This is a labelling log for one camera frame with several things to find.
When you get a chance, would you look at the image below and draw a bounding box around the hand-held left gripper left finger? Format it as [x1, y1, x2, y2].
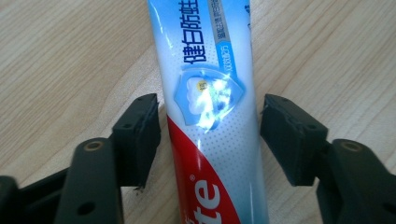
[110, 92, 163, 190]

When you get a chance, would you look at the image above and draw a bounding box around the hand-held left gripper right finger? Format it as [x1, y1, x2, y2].
[260, 93, 330, 187]

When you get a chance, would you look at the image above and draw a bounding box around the white and red toothpaste tube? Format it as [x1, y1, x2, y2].
[147, 0, 271, 224]

